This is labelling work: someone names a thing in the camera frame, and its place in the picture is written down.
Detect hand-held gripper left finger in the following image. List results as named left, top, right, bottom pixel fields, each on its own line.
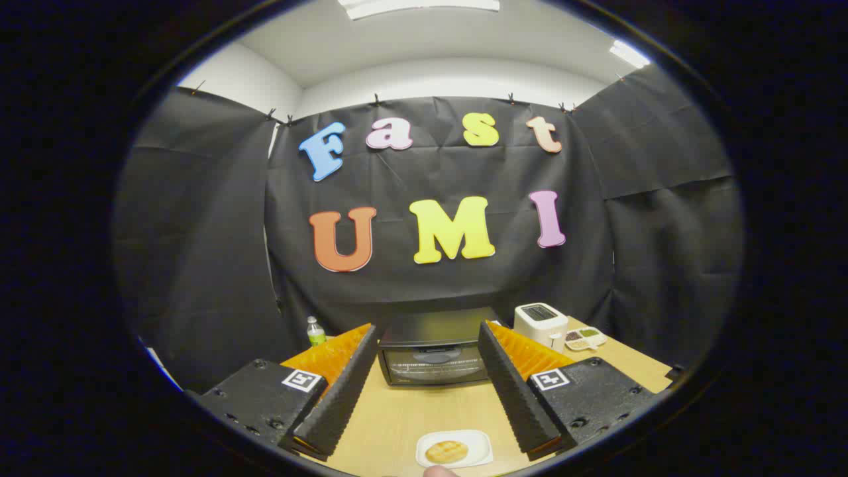
left=199, top=323, right=380, bottom=462

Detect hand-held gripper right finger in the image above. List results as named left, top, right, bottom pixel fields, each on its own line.
left=477, top=320, right=657, bottom=462

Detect golden bread roll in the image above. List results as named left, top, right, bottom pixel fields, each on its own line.
left=425, top=441, right=469, bottom=464

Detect black toaster oven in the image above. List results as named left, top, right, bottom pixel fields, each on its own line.
left=378, top=307, right=504, bottom=387

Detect white pop-up toaster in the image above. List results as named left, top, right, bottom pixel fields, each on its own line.
left=513, top=303, right=569, bottom=353

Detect white square plate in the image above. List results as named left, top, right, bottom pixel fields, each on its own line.
left=415, top=429, right=494, bottom=470

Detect white divided snack tray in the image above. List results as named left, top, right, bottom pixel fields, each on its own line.
left=564, top=327, right=608, bottom=352

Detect small ceiling light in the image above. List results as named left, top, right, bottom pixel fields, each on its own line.
left=609, top=40, right=651, bottom=69

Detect long ceiling light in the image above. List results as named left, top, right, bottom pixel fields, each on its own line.
left=338, top=0, right=501, bottom=21

